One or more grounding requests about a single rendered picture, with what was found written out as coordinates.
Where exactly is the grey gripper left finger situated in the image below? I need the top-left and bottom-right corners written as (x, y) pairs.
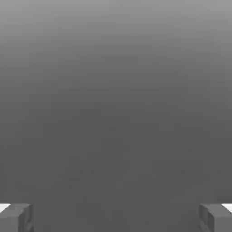
top-left (0, 203), bottom-right (34, 232)

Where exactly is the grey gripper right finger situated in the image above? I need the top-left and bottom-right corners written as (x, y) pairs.
top-left (198, 203), bottom-right (232, 232)

